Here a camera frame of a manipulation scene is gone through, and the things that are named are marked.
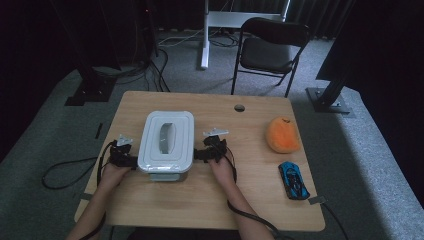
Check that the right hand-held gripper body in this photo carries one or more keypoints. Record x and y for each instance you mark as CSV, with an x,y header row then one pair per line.
x,y
217,146

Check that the white desk frame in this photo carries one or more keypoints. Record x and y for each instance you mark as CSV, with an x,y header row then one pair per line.
x,y
205,50

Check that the grey tape piece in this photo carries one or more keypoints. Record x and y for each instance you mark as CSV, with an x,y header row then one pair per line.
x,y
317,200
86,196

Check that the orange plush toy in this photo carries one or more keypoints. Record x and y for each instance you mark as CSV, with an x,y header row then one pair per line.
x,y
283,136

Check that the black metal stand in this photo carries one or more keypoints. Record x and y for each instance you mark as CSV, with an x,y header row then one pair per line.
x,y
328,100
90,90

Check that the person's left hand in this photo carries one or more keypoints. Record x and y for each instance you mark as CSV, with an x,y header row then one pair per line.
x,y
113,175

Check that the dark curtain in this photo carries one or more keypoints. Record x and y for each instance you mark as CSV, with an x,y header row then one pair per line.
x,y
320,16

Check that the person's dark lap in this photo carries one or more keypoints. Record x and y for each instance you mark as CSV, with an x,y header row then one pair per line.
x,y
183,236

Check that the clear glass container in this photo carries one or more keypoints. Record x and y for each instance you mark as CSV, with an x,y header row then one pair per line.
x,y
166,177

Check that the black folding chair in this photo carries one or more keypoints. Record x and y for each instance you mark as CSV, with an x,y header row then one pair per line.
x,y
266,55

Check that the black computer tower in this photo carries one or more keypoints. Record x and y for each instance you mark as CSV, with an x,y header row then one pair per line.
x,y
145,33

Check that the person's right hand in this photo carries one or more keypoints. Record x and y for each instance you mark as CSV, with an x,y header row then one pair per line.
x,y
222,173

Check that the grey round table grommet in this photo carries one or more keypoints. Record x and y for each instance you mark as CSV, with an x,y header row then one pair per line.
x,y
239,108

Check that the blue toy car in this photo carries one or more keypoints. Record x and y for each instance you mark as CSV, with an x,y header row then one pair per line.
x,y
295,181

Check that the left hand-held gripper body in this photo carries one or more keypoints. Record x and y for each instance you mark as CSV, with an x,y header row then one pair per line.
x,y
119,155

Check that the black tape strip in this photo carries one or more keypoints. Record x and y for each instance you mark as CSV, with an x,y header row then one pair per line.
x,y
99,130

